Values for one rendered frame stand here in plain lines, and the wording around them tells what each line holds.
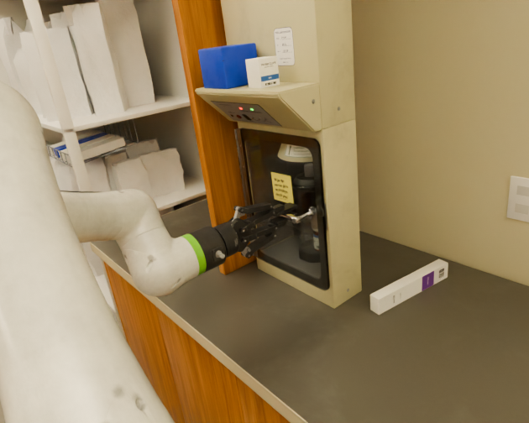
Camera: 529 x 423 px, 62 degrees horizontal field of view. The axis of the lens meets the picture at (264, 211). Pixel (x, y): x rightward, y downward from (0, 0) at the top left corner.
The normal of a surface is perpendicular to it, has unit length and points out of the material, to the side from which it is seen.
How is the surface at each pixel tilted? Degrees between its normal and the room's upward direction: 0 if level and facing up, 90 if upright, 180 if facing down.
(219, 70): 90
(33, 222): 44
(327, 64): 90
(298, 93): 90
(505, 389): 0
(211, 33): 90
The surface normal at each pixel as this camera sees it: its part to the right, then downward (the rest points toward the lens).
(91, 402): 0.30, -0.64
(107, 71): 0.04, 0.48
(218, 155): 0.63, 0.23
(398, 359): -0.11, -0.92
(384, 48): -0.77, 0.33
